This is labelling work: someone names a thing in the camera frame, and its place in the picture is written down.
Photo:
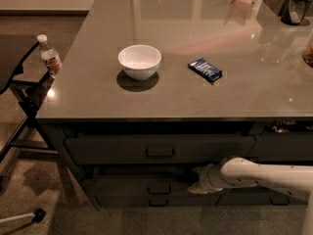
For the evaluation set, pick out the grey counter cabinet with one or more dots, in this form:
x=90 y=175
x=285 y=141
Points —
x=266 y=86

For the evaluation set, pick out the blue snack bar wrapper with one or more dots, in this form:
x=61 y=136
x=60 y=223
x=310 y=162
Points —
x=206 y=70

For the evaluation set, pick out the white ceramic bowl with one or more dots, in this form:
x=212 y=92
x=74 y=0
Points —
x=140 y=62

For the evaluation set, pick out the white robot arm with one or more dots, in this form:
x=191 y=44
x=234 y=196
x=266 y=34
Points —
x=233 y=173

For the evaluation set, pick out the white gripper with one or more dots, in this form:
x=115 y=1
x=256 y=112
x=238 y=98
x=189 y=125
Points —
x=205 y=177

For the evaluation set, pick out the glass jar with snacks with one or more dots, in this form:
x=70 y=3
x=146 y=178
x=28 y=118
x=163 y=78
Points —
x=307 y=54

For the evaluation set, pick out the white pole black foot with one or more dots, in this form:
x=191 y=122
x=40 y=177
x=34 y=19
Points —
x=36 y=216

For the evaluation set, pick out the clear plastic water bottle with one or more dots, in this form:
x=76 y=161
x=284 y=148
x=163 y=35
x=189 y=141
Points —
x=49 y=55

